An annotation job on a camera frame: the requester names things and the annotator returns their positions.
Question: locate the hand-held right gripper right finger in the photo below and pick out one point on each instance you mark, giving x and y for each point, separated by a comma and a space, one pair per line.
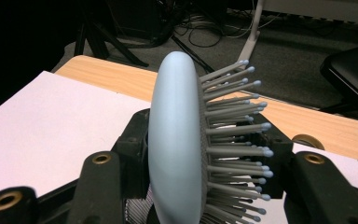
317, 193

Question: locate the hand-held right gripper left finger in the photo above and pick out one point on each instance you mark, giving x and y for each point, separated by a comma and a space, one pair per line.
101, 186

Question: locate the light blue plastic scoop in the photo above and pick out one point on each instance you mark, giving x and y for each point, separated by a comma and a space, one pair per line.
174, 140

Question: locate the brown table grommet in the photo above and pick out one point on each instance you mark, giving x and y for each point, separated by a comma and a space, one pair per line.
307, 140

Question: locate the white foam board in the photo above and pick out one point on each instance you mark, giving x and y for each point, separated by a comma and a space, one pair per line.
43, 130

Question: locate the wooden table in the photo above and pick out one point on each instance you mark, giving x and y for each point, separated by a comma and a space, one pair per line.
105, 74

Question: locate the black metal stand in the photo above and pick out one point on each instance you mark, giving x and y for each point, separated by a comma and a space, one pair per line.
105, 46

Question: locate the black floor strip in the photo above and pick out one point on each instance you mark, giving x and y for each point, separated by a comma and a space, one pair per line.
192, 54

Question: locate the white-legged desk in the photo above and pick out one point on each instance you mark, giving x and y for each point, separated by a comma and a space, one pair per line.
251, 37

